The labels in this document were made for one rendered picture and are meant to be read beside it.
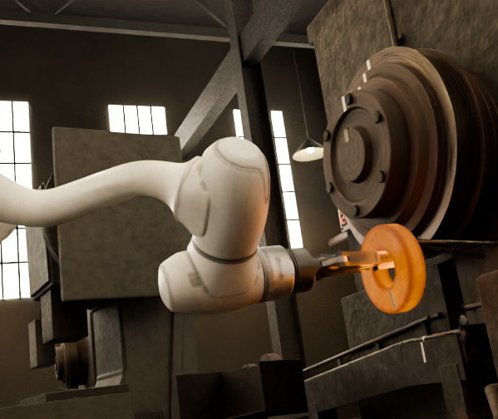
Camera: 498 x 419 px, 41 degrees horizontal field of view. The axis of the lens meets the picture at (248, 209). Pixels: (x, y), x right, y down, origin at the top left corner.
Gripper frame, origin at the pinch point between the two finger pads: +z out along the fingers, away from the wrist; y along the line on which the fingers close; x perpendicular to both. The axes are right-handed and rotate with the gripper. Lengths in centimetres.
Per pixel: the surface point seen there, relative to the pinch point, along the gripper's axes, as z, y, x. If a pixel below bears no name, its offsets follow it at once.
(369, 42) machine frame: 36, -38, 65
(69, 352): 1, -486, 30
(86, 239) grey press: -7, -275, 75
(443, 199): 17.8, -3.2, 10.7
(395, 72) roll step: 17.5, -7.6, 40.5
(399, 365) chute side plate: 15.5, -27.8, -18.9
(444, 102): 18.7, 3.0, 28.6
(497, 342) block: 15.6, 3.8, -17.6
